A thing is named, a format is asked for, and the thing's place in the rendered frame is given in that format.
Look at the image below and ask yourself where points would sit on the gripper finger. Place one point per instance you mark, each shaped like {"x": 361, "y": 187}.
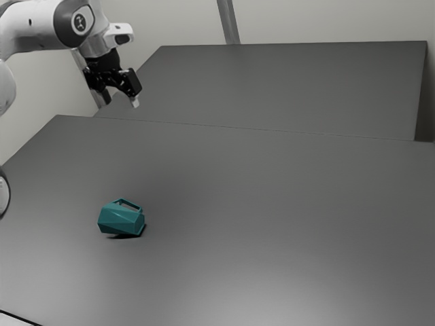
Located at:
{"x": 98, "y": 81}
{"x": 132, "y": 83}

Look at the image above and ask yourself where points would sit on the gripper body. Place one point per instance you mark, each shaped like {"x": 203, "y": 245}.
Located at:
{"x": 105, "y": 62}

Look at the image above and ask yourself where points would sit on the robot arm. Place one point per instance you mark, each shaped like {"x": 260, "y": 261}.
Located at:
{"x": 30, "y": 23}

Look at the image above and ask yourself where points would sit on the teal faceted mug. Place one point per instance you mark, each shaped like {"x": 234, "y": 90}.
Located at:
{"x": 119, "y": 220}

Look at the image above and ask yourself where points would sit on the grey vertical post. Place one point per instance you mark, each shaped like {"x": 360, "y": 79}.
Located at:
{"x": 228, "y": 22}
{"x": 102, "y": 99}

